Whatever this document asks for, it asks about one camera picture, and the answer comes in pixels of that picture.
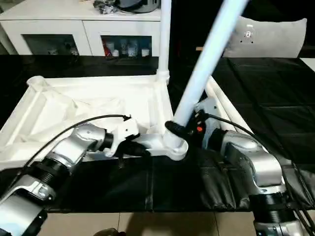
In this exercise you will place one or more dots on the black work mat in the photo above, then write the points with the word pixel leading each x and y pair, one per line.
pixel 270 98

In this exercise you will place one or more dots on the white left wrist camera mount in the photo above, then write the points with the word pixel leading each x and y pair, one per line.
pixel 125 130

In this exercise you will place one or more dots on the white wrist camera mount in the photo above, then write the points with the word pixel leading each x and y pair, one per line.
pixel 125 130
pixel 208 107

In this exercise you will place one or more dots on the dark robot foot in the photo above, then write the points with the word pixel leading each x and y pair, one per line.
pixel 110 233

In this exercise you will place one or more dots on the dark bag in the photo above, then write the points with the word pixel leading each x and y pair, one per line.
pixel 137 5

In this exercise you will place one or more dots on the white cabinet with glass doors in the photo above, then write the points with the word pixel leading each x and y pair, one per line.
pixel 73 27

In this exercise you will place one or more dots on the small red bottle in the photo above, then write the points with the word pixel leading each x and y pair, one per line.
pixel 108 48

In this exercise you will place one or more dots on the light grey pillow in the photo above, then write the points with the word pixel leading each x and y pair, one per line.
pixel 270 37

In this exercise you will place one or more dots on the white plastic table top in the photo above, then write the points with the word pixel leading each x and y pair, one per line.
pixel 61 98

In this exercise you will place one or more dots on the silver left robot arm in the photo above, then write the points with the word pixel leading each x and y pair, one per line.
pixel 73 145

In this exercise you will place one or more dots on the white flat board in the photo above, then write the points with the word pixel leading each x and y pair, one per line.
pixel 308 64

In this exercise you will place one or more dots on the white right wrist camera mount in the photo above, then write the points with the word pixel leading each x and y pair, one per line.
pixel 208 107

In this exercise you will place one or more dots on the black sofa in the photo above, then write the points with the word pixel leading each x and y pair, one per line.
pixel 187 24

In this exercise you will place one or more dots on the small white cup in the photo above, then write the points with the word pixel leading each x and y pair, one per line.
pixel 145 52

